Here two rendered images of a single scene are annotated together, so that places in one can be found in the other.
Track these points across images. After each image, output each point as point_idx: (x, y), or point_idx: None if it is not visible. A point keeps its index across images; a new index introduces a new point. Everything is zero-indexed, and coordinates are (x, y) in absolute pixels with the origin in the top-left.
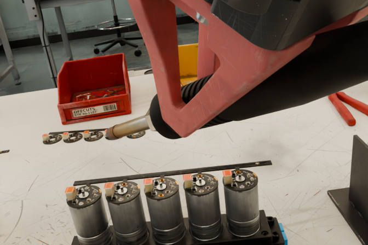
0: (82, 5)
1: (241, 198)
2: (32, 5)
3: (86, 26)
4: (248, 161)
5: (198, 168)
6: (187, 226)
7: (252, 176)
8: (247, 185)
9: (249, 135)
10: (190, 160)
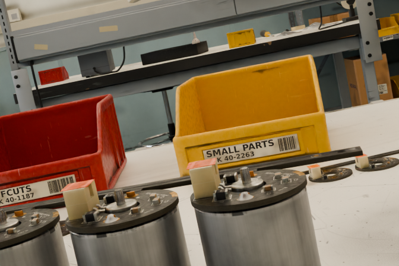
0: (120, 113)
1: (244, 240)
2: (30, 107)
3: (127, 147)
4: (349, 249)
5: (137, 185)
6: None
7: (288, 177)
8: (266, 193)
9: (359, 205)
10: (203, 259)
